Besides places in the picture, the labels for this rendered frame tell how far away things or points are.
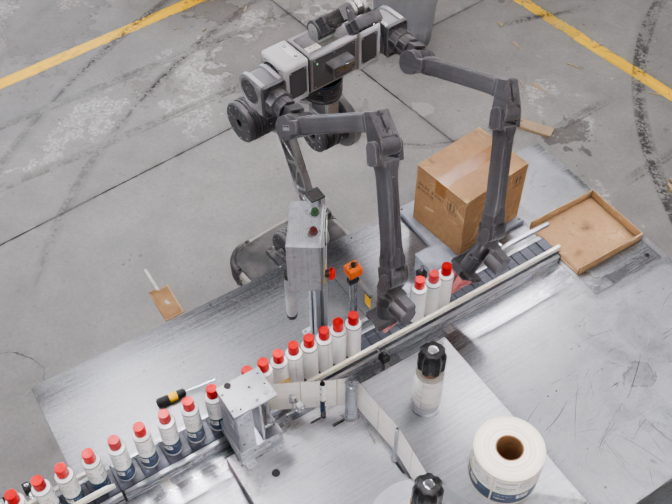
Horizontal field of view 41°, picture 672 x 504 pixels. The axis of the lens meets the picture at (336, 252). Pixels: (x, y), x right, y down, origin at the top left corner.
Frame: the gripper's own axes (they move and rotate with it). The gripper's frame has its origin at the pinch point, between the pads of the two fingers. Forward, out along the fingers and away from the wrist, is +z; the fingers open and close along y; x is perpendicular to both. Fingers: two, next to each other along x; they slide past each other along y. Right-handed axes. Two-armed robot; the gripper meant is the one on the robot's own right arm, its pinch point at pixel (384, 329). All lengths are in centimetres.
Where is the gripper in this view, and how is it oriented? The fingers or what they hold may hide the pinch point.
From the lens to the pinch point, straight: 276.1
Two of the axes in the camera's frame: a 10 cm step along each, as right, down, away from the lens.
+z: 0.1, 6.4, 7.7
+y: 8.4, -4.3, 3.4
